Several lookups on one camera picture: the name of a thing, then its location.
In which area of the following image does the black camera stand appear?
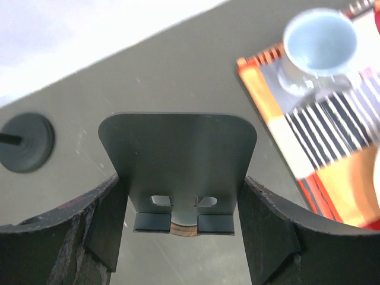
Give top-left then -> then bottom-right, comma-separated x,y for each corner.
1,112 -> 55,173

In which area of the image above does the colourful patchwork placemat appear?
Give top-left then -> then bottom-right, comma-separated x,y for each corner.
237,1 -> 379,230

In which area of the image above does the light blue ceramic cup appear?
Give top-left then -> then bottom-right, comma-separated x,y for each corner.
278,8 -> 362,96

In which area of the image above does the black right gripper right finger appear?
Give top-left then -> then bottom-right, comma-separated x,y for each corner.
237,177 -> 379,284

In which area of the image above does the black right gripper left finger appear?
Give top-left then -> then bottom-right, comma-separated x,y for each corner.
1,175 -> 128,284

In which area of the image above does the grey metal phone stand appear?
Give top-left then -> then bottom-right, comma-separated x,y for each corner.
98,112 -> 257,236

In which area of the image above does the white plate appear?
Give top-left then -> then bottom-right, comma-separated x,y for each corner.
372,148 -> 380,202

